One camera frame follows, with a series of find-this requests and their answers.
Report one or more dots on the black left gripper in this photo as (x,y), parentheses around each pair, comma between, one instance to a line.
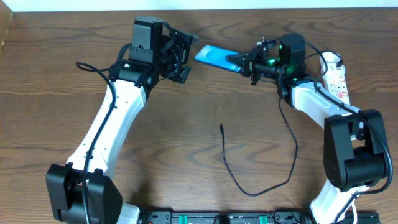
(181,56)

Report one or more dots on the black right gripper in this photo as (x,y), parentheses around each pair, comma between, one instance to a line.
(254,65)

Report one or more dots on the blue screen Galaxy smartphone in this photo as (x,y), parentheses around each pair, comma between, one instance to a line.
(216,56)

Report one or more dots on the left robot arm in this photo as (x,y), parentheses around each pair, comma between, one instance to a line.
(82,190)

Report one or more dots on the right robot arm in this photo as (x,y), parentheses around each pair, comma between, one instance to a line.
(356,156)

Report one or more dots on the white USB charger plug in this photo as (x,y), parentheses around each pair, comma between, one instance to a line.
(332,58)

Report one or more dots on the white power strip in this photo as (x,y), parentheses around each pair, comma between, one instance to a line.
(335,82)

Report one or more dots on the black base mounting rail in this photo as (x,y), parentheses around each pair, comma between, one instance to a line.
(280,216)

